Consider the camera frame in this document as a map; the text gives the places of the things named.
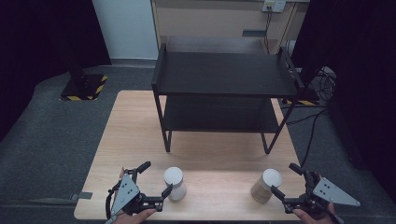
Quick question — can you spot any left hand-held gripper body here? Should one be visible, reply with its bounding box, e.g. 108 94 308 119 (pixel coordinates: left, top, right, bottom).
106 169 164 218

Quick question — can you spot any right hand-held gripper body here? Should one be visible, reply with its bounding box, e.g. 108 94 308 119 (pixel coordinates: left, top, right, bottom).
283 170 361 217

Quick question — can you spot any jar of white powder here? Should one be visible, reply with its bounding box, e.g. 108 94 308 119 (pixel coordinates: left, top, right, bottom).
163 166 188 202

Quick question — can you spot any jar of brown powder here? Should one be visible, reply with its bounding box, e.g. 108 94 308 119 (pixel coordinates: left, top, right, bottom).
250 168 283 205

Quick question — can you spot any black two-tier shelf rack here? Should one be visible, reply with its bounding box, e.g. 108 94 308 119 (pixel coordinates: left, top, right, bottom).
151 42 307 155

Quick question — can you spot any person's left hand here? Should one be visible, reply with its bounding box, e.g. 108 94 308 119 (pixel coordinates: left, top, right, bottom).
111 208 157 224

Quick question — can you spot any person's right hand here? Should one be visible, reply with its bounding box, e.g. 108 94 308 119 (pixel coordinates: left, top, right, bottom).
292 202 344 224

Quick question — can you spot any grey tape strip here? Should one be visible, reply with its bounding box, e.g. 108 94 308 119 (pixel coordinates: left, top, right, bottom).
70 191 93 201

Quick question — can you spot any black stand with striped base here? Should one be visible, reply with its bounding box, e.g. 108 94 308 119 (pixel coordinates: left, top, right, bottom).
59 55 109 102
281 88 321 106

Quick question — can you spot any black curtain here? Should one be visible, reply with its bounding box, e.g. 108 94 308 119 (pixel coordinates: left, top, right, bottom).
291 0 396 204
0 0 112 142

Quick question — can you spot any wooden cabinet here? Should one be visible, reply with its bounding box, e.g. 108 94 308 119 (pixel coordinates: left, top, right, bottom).
150 0 311 55

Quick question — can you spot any left hand-held gripper black cable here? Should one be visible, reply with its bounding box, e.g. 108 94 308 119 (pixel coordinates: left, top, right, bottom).
105 179 123 220

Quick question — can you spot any hand-held gripper black cable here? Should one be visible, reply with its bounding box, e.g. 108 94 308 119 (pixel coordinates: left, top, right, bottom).
325 208 346 224
105 179 123 220

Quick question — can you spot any right hand-held gripper black cable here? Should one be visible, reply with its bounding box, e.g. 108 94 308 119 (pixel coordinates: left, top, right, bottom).
325 208 346 224

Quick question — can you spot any black floor cable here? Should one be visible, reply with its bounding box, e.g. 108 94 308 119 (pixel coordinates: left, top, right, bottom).
285 107 330 169

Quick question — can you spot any tangle of black cables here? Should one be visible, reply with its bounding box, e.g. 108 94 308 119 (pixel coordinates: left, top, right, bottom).
311 65 338 104

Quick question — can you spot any grey metal bracket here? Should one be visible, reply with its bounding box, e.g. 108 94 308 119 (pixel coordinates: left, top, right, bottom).
242 29 267 37

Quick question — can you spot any black socket cable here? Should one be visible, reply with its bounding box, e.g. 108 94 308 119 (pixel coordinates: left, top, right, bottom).
262 10 274 54

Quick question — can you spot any white wall socket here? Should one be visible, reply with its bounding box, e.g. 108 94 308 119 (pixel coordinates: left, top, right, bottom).
262 0 287 13

